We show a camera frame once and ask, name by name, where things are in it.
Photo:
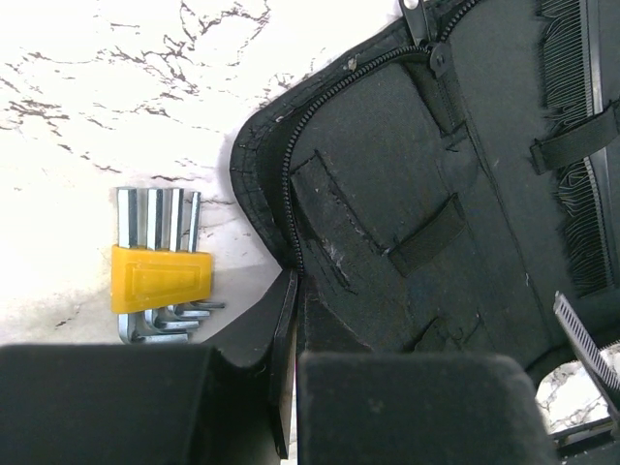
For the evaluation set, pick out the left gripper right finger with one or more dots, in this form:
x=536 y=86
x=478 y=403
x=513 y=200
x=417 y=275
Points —
x=354 y=406

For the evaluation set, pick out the black zip tool case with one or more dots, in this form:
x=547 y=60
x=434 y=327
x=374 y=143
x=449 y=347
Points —
x=400 y=180

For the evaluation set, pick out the black hair comb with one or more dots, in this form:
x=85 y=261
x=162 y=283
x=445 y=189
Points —
x=585 y=125

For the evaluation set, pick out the yellow hex key set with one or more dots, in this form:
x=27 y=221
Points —
x=160 y=282

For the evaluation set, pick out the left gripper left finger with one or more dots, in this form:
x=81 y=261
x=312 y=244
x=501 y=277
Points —
x=227 y=400

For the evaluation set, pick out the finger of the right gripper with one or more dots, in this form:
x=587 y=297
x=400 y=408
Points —
x=602 y=375

